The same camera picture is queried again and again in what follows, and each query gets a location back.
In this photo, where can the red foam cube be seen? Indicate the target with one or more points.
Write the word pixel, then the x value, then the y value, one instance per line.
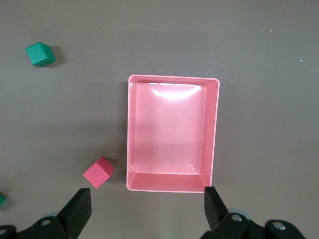
pixel 97 174

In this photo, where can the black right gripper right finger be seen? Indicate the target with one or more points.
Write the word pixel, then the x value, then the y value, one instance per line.
pixel 216 214

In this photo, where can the green foam cube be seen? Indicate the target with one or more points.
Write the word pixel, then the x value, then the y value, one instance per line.
pixel 40 56
pixel 2 200

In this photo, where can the pink plastic bin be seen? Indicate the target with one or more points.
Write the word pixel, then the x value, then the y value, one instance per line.
pixel 169 129

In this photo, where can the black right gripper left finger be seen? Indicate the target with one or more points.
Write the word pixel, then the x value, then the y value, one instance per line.
pixel 74 214

